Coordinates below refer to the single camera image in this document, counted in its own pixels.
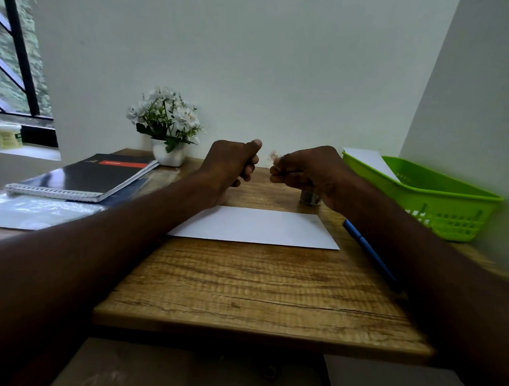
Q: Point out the small cream jar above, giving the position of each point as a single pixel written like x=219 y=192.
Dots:
x=6 y=135

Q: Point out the person's right forearm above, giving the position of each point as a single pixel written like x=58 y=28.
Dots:
x=449 y=294

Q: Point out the green plastic basket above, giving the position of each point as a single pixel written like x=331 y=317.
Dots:
x=441 y=205

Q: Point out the clear plastic sleeve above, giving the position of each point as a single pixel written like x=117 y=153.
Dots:
x=41 y=209

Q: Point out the blue book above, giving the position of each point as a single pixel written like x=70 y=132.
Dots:
x=127 y=192

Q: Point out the black spiral notebook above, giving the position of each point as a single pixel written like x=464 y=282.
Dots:
x=85 y=175

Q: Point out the small white printed stamp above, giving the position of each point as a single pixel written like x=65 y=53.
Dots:
x=274 y=155

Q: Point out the white envelope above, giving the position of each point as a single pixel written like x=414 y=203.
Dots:
x=257 y=227
x=371 y=160

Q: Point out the person's left forearm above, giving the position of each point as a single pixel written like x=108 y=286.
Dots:
x=71 y=275

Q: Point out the black window grille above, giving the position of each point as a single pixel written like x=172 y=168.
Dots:
x=23 y=59

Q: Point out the white window sill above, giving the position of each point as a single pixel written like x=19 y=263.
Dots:
x=27 y=150

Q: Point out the person's right hand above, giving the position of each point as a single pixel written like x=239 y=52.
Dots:
x=315 y=172

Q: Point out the white flower plant in pot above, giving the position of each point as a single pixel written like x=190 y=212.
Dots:
x=167 y=118

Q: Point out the person's left hand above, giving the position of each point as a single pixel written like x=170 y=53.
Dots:
x=228 y=164

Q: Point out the blue pen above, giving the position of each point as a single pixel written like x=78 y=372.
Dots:
x=372 y=254

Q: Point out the stack of white envelopes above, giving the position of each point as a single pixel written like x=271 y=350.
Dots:
x=32 y=217

